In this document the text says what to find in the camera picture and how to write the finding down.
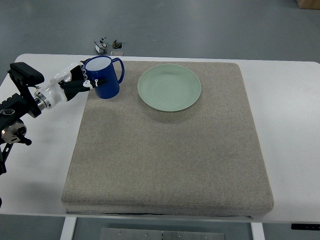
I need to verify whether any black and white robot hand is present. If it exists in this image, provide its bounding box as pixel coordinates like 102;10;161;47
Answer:
49;61;108;103

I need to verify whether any blue enamel mug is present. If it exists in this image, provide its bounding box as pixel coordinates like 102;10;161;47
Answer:
84;56;125;99

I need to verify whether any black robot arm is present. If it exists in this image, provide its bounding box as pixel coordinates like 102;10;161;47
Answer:
0;62;45;174

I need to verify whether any light green plate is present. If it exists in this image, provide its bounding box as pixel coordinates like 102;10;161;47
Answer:
137;63;202;112

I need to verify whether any clear plastic piece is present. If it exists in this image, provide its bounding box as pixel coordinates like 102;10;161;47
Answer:
110;50;124;56

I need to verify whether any small dark electronic part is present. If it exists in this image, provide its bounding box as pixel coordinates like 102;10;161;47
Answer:
111;39;127;49

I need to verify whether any beige fabric mat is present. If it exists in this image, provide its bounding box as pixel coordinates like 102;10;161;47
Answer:
61;61;274;217

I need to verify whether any white table leg left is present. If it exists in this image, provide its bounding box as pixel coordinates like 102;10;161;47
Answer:
60;216;77;240

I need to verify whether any white table leg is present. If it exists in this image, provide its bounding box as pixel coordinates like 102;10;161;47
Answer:
60;216;77;240
250;222;265;240

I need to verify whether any white table leg right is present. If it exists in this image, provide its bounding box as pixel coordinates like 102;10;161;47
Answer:
250;222;265;240

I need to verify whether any cardboard box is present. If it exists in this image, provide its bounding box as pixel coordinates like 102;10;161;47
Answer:
296;0;320;10

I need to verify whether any black table control panel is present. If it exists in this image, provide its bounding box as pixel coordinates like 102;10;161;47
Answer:
291;223;320;231

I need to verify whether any metal base plate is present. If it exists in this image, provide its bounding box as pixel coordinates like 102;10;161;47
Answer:
100;228;226;240

